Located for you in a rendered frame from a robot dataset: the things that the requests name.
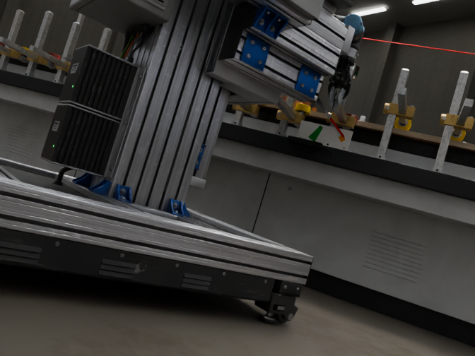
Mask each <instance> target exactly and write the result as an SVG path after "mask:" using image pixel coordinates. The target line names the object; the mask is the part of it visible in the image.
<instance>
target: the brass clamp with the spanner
mask: <svg viewBox="0 0 475 356"><path fill-rule="evenodd" d="M330 114H331V115H332V119H333V120H334V122H335V123H336V124H338V125H339V126H341V127H345V128H349V129H354V126H355V123H356V118H355V117H352V116H348V115H347V117H348V118H347V120H346V123H342V122H340V121H339V119H338V117H337V116H336V114H335V113H334V112H332V113H330ZM326 123H332V121H331V120H330V119H328V118H326Z"/></svg>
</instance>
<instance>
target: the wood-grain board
mask: <svg viewBox="0 0 475 356"><path fill-rule="evenodd" d="M259 107H263V108H267V109H273V110H277V111H278V110H281V109H280V108H279V107H278V106H277V105H260V106H259ZM304 115H305V117H309V118H313V119H319V120H323V121H326V118H327V114H325V113H321V112H315V111H312V110H310V113H309V114H304ZM354 127H356V128H359V129H366V130H369V131H376V132H379V133H383V131H384V129H385V126H383V125H379V124H373V123H369V122H365V121H359V120H358V121H357V123H356V124H355V126H354ZM392 135H393V136H398V137H402V138H408V139H412V140H416V141H422V142H426V143H432V144H435V145H440V142H441V139H442V138H441V137H437V136H431V135H427V134H423V133H416V132H413V131H407V130H403V129H397V128H393V131H392ZM448 148H455V149H458V150H465V151H468V152H472V153H475V145H474V144H470V143H465V142H461V141H454V140H450V143H449V145H448Z"/></svg>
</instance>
